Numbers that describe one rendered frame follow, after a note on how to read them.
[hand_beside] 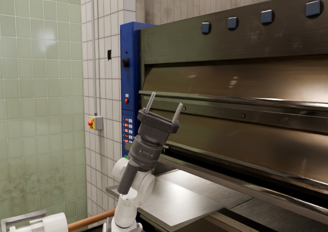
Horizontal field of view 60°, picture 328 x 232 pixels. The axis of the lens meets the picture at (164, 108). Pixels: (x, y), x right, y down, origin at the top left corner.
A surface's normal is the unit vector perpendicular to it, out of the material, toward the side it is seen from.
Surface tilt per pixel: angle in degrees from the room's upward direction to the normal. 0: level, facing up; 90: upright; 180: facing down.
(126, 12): 90
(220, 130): 70
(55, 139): 90
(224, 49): 90
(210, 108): 90
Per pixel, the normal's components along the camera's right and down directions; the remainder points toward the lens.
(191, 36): -0.77, 0.07
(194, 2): 0.62, 0.09
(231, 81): -0.73, -0.27
